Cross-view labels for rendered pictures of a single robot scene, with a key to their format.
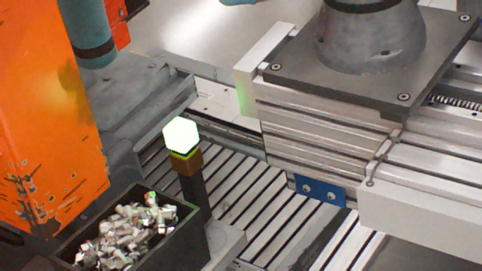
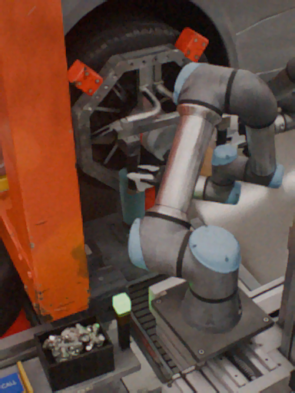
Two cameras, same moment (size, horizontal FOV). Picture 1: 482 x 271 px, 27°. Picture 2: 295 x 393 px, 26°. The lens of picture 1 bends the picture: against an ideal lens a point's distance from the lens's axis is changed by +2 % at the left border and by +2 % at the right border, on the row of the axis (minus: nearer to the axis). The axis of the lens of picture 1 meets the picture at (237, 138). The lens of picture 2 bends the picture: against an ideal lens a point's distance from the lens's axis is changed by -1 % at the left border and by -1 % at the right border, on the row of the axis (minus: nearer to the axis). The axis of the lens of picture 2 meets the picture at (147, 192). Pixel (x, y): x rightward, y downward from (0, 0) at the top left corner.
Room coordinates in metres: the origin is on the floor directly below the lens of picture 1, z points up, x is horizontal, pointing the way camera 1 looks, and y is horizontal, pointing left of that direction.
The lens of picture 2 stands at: (0.07, -0.45, 1.97)
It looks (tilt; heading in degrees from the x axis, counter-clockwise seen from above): 36 degrees down; 21
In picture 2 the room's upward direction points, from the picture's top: 1 degrees counter-clockwise
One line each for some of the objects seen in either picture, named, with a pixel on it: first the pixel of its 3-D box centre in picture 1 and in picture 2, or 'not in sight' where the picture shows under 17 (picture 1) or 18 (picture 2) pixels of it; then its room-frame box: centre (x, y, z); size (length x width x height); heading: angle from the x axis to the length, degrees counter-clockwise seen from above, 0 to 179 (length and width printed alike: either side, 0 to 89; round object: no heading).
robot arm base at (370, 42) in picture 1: (367, 12); (212, 296); (1.15, -0.21, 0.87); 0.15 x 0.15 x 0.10
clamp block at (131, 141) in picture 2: not in sight; (127, 140); (1.67, 0.22, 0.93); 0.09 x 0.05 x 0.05; 47
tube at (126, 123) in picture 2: not in sight; (135, 97); (1.78, 0.24, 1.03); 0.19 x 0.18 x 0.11; 47
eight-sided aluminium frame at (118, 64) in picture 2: not in sight; (147, 121); (1.94, 0.26, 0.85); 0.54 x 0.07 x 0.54; 137
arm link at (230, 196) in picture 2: not in sight; (222, 190); (1.66, -0.10, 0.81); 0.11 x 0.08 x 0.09; 92
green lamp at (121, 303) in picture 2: (181, 135); (121, 303); (1.26, 0.09, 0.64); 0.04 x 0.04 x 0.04; 47
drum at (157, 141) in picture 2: not in sight; (156, 130); (1.89, 0.20, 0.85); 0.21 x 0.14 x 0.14; 47
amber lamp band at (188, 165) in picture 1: (186, 158); (122, 315); (1.26, 0.09, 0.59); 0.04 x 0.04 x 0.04; 47
